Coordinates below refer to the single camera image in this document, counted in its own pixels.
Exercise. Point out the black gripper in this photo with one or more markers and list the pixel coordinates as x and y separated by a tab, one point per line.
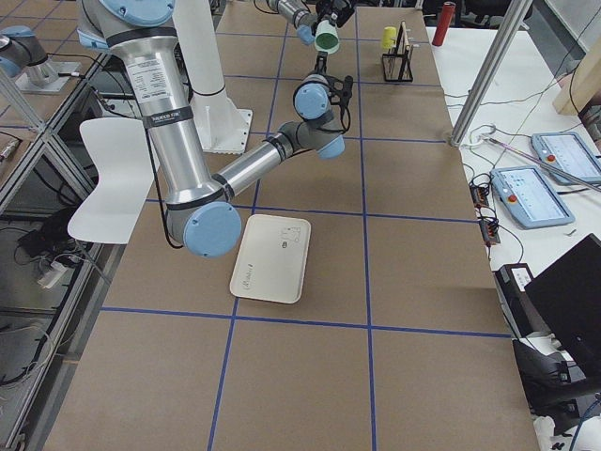
326	10
321	62

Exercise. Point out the light green cup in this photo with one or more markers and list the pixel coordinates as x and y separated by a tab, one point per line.
326	38

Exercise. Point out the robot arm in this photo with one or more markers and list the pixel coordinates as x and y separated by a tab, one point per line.
170	54
301	17

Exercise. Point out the yellow cup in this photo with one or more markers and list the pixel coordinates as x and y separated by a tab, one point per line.
388	38

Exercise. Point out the cream rabbit tray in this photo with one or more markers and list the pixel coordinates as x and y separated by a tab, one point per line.
272	258

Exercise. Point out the red bottle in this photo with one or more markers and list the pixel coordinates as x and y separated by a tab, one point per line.
446	15

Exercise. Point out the white chair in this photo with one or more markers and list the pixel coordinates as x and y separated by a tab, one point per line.
117	147

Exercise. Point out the near teach pendant tablet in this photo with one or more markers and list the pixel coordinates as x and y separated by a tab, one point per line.
529	197

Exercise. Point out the teach pendant tablet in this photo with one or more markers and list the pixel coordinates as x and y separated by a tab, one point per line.
529	197
568	152

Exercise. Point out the far teach pendant tablet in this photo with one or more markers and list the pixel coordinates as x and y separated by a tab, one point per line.
568	152

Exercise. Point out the black laptop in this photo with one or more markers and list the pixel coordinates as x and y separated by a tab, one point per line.
567	297

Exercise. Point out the black wire cup rack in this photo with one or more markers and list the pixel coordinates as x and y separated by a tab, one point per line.
396	64

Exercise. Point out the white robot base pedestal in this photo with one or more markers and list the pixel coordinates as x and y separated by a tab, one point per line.
221	126

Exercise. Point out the aluminium frame post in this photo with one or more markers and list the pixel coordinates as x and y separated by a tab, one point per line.
500	45

